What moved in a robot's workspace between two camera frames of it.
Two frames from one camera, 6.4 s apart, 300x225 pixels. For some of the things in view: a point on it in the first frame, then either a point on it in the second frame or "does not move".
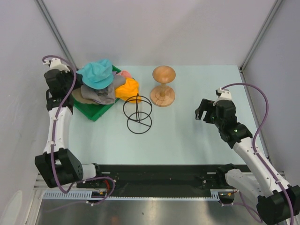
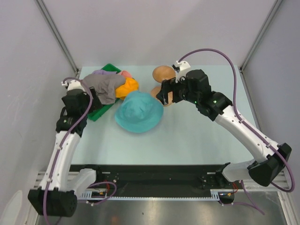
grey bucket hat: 105,95 does not move
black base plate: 159,178 does not move
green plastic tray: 93,111 does not move
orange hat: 129,91 does not move
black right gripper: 210,107 to 170,85
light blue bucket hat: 97,75 to 139,112
